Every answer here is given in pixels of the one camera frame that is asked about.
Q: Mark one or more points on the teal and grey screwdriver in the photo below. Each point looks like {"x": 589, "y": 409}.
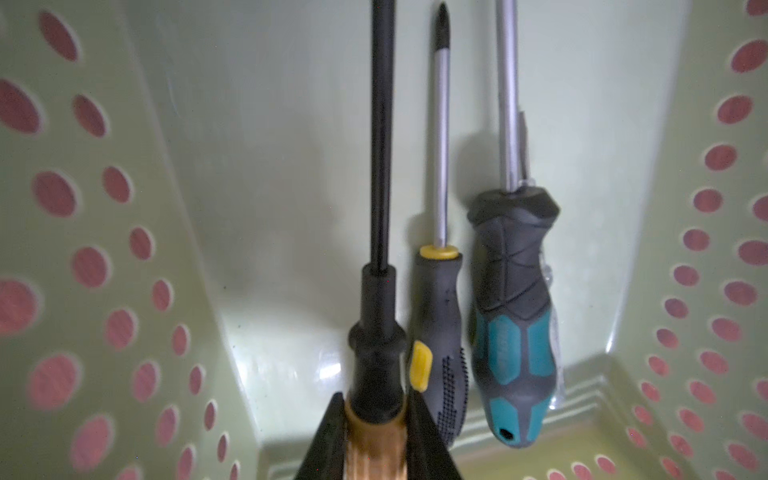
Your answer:
{"x": 513, "y": 358}

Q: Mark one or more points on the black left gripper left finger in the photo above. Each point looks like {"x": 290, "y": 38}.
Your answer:
{"x": 325, "y": 458}

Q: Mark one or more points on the light green perforated plastic bin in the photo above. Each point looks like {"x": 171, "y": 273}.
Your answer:
{"x": 185, "y": 216}

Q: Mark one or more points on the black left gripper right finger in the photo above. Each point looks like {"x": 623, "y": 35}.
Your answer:
{"x": 427, "y": 457}

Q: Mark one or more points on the black yellow screwdriver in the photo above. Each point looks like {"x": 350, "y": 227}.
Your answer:
{"x": 436, "y": 365}

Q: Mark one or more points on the orange handled screwdriver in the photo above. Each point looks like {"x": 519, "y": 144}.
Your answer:
{"x": 375, "y": 405}

